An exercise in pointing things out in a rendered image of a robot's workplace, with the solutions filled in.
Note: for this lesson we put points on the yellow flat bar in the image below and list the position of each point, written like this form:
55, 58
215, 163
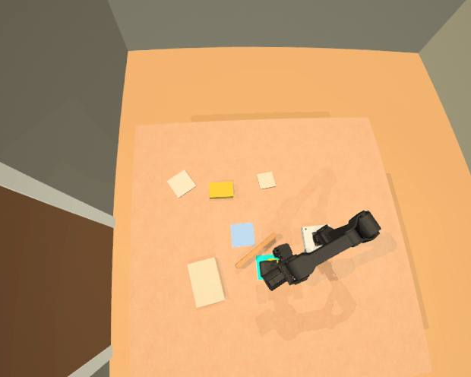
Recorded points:
220, 190

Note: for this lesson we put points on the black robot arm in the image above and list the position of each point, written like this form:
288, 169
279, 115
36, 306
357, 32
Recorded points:
363, 227

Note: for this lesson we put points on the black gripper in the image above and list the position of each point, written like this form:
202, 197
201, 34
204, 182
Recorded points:
266, 266

